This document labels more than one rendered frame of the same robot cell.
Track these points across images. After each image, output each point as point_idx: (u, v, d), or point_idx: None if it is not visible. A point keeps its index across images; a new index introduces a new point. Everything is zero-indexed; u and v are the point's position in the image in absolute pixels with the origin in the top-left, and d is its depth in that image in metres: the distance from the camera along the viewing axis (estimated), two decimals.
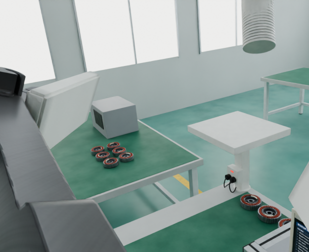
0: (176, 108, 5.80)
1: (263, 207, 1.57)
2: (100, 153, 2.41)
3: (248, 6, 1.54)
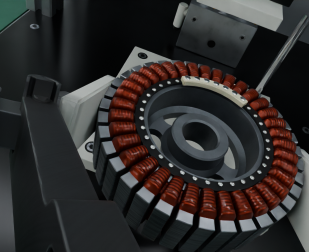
0: None
1: None
2: None
3: None
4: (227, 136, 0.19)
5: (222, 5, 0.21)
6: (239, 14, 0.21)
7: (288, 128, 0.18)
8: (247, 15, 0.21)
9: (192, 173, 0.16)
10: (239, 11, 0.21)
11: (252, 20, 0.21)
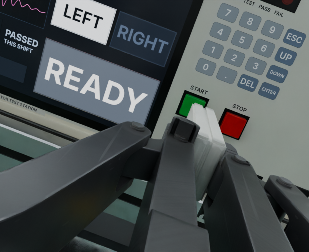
0: None
1: None
2: None
3: None
4: None
5: None
6: None
7: None
8: None
9: None
10: None
11: None
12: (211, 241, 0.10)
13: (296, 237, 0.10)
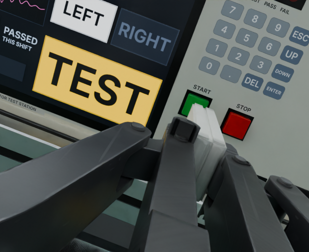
0: None
1: None
2: None
3: None
4: None
5: None
6: None
7: None
8: None
9: None
10: None
11: None
12: (211, 241, 0.10)
13: (296, 237, 0.10)
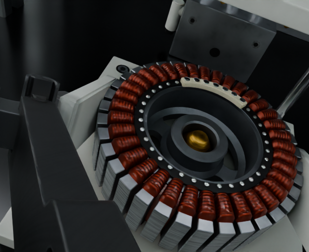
0: None
1: None
2: None
3: None
4: (227, 137, 0.19)
5: None
6: (263, 12, 0.13)
7: (287, 130, 0.18)
8: (276, 14, 0.13)
9: (191, 174, 0.16)
10: (263, 7, 0.13)
11: (283, 21, 0.13)
12: None
13: None
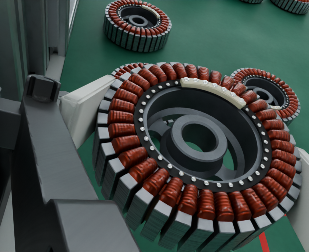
0: None
1: None
2: None
3: None
4: (226, 138, 0.19)
5: None
6: None
7: (286, 130, 0.18)
8: None
9: (191, 174, 0.16)
10: None
11: None
12: None
13: None
